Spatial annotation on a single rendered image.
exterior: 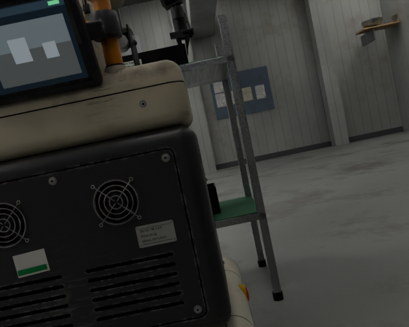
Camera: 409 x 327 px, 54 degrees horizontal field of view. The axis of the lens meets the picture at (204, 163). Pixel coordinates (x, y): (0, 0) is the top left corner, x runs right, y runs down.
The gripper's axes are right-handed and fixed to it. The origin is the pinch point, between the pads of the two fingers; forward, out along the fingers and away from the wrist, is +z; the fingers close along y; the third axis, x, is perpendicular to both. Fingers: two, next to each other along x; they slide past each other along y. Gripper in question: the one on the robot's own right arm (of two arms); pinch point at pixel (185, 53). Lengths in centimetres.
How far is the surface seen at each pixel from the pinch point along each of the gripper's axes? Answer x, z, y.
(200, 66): 24.6, 10.7, -4.0
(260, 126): -729, 42, -136
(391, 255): 4, 104, -69
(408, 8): -639, -127, -457
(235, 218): 26, 69, -5
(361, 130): -729, 98, -358
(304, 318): 44, 103, -20
